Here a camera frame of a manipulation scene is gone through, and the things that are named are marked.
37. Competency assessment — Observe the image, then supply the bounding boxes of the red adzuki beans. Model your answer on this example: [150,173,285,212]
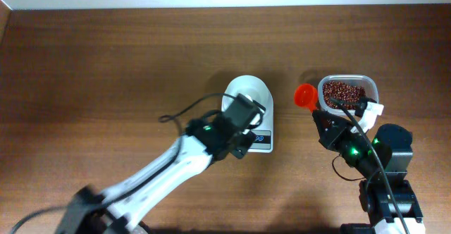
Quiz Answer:
[322,81,366,110]

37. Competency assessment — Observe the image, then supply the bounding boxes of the white round bowl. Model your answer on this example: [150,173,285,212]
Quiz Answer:
[225,75,272,111]

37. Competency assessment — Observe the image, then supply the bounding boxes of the white digital kitchen scale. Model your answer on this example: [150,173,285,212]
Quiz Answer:
[221,82,275,154]

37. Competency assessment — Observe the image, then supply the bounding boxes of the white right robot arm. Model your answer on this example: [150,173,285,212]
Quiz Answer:
[312,110,426,234]

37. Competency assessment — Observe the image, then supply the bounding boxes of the clear plastic container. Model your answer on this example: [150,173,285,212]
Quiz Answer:
[317,75,379,116]

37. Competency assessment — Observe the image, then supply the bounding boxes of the orange measuring scoop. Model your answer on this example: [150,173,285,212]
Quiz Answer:
[293,83,318,112]

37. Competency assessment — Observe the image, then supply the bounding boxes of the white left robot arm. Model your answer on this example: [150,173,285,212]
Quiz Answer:
[56,110,264,233]

